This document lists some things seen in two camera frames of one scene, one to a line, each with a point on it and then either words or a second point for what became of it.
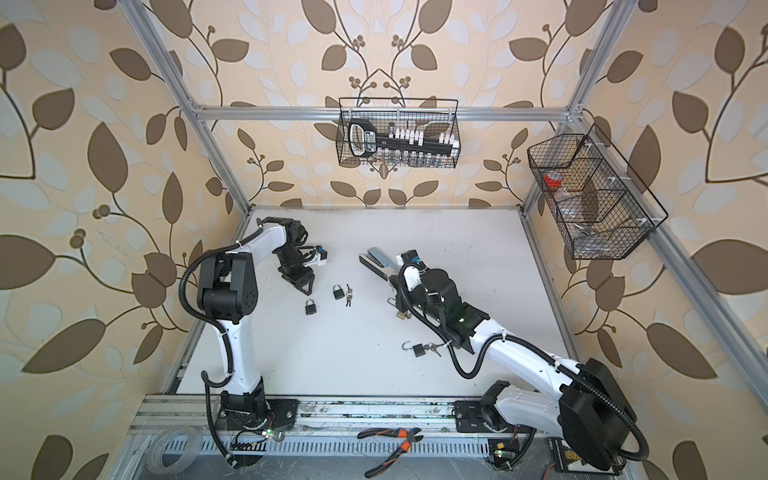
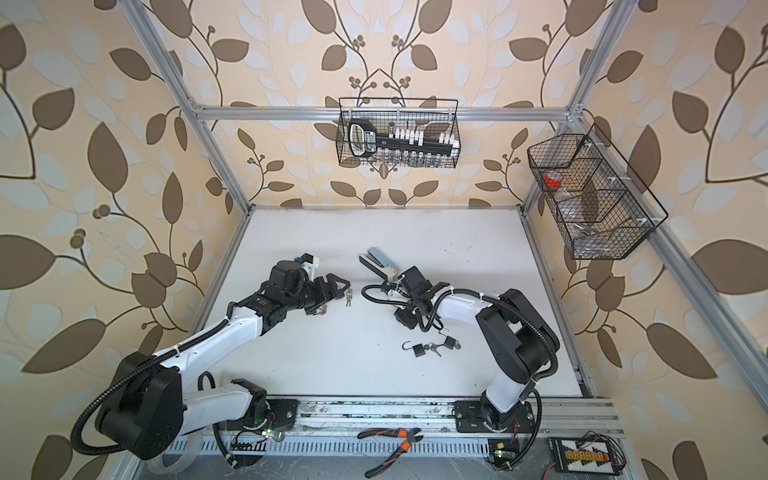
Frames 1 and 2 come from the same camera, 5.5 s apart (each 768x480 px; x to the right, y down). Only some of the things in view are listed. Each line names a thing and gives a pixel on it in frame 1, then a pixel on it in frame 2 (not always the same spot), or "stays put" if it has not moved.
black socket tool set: x=365 y=141 stays put
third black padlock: x=417 y=349 stays put
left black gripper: x=302 y=279 → x=325 y=296
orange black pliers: x=412 y=433 stays put
